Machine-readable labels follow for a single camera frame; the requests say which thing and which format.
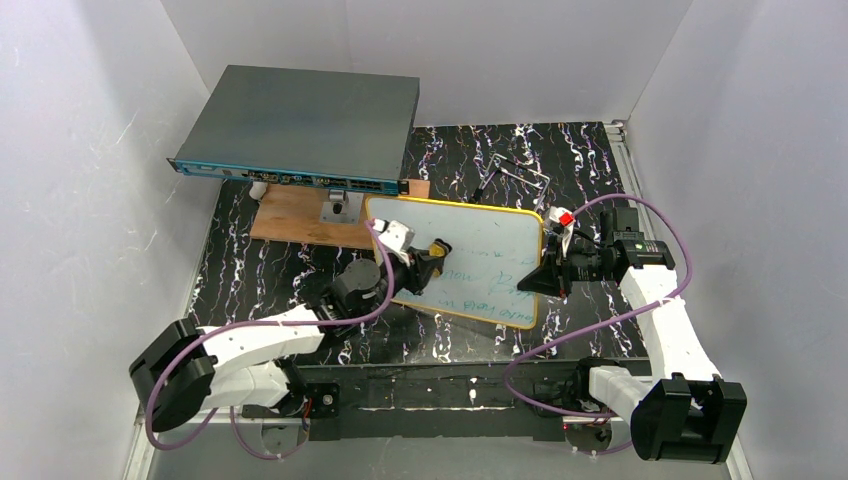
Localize yellow black eraser pad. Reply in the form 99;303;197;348
428;239;452;258

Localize yellow-framed whiteboard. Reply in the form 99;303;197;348
365;196;543;329

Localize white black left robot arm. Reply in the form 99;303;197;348
129;239;451;433

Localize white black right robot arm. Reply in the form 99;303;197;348
518;207;747;464

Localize plywood board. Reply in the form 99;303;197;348
250;178;431;251

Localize green white cylinder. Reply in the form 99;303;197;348
248;181;268;202

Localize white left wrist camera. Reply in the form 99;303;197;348
370;219;415;266

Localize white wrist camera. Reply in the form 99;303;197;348
543;207;575;256
370;219;415;266

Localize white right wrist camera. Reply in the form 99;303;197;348
543;207;575;256

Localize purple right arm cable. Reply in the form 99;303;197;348
502;193;694;458

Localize grey metal stand bracket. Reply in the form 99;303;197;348
320;190;364;225

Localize black grey wire stripper pliers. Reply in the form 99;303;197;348
466;153;551;213

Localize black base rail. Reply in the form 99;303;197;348
139;357;737;442

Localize grey blue network switch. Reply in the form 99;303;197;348
168;65;420;196

